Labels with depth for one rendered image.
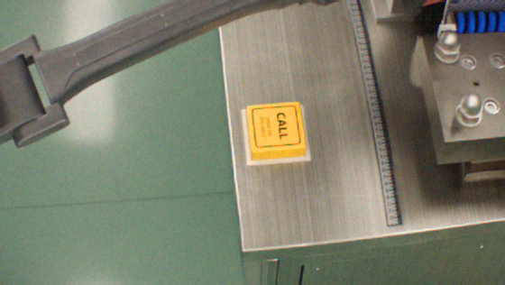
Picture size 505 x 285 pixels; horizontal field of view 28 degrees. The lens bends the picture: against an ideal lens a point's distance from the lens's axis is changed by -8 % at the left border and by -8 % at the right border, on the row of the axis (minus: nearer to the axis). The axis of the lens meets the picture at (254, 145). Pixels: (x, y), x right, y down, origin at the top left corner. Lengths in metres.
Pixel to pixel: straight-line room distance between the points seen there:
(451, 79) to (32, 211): 1.31
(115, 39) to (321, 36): 0.44
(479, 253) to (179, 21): 0.60
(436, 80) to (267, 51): 0.28
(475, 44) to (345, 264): 0.35
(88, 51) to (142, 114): 1.35
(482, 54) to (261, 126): 0.31
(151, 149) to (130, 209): 0.16
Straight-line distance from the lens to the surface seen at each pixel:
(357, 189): 1.40
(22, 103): 1.14
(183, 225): 2.36
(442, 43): 1.34
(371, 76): 1.49
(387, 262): 1.48
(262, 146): 1.39
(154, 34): 1.16
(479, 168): 1.42
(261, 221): 1.37
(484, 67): 1.37
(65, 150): 2.47
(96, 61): 1.15
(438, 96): 1.33
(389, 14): 1.54
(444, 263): 1.53
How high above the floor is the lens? 2.15
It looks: 62 degrees down
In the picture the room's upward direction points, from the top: 1 degrees clockwise
